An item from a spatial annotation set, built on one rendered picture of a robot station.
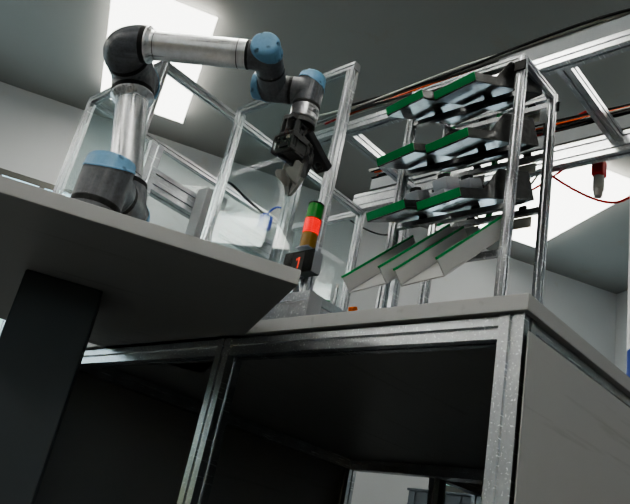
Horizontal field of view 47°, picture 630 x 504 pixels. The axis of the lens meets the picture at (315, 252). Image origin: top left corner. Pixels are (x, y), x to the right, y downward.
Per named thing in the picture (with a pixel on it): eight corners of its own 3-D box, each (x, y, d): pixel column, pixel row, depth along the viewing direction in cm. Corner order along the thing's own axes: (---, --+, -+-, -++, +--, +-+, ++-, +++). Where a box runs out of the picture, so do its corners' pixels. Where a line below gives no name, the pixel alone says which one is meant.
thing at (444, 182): (446, 201, 162) (441, 171, 163) (432, 206, 165) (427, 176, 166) (470, 201, 167) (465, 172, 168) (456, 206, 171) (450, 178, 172)
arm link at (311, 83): (298, 82, 198) (328, 86, 197) (289, 115, 194) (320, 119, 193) (295, 64, 191) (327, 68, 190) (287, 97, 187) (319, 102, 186)
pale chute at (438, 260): (445, 276, 149) (436, 256, 149) (400, 287, 159) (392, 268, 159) (512, 230, 167) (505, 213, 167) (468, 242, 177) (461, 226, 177)
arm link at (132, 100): (85, 218, 171) (106, 39, 194) (104, 245, 184) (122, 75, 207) (135, 215, 170) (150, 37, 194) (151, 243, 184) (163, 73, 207)
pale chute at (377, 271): (387, 284, 159) (379, 265, 159) (348, 293, 169) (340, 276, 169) (456, 240, 177) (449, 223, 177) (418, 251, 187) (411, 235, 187)
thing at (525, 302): (527, 309, 115) (529, 292, 117) (58, 350, 215) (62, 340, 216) (753, 491, 205) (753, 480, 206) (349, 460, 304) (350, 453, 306)
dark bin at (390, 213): (404, 209, 168) (399, 178, 169) (367, 222, 178) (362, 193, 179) (480, 210, 186) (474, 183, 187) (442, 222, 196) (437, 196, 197)
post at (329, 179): (293, 344, 207) (353, 67, 247) (286, 344, 209) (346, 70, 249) (300, 347, 209) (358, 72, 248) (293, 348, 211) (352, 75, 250)
